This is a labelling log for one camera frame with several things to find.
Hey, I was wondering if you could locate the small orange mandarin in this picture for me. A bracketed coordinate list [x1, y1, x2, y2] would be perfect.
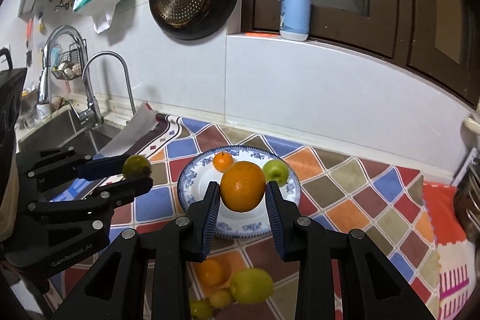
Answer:
[196, 259, 228, 288]

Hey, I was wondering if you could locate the small dark green fruit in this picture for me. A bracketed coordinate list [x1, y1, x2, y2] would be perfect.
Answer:
[122, 155, 152, 180]

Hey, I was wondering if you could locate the small yellow-green fruit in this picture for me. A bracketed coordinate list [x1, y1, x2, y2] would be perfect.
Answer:
[190, 300, 213, 320]

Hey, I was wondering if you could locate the green apple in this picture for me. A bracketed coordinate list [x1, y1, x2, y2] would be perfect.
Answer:
[263, 159, 289, 187]

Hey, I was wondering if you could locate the large orange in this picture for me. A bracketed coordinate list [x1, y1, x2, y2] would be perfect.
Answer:
[220, 161, 266, 213]

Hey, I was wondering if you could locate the small orange with stem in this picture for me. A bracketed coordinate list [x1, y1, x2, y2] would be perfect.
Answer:
[212, 151, 234, 173]

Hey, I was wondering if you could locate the steel kitchen sink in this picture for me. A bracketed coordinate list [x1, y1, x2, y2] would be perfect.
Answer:
[18, 109, 121, 157]

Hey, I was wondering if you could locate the blue white porcelain plate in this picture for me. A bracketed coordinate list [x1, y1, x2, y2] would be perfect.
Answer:
[177, 145, 301, 239]

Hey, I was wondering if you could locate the small yellow lemon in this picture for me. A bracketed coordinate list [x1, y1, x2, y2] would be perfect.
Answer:
[209, 288, 233, 310]

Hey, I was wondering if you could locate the large yellow pear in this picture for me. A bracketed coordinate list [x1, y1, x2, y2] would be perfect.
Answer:
[229, 268, 274, 305]

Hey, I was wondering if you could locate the chrome gooseneck faucet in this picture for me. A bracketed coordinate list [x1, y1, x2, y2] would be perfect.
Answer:
[69, 50, 138, 127]

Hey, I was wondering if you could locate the chrome pull-down faucet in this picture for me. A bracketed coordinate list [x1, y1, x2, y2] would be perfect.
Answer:
[37, 25, 88, 105]

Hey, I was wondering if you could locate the steel cooking pot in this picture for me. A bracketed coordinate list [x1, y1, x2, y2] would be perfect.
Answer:
[453, 157, 479, 244]

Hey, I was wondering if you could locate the blue white pump bottle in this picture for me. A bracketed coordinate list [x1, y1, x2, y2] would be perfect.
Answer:
[280, 0, 312, 41]

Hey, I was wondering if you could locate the black wire sink basket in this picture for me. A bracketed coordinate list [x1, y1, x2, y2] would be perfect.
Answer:
[51, 43, 83, 81]

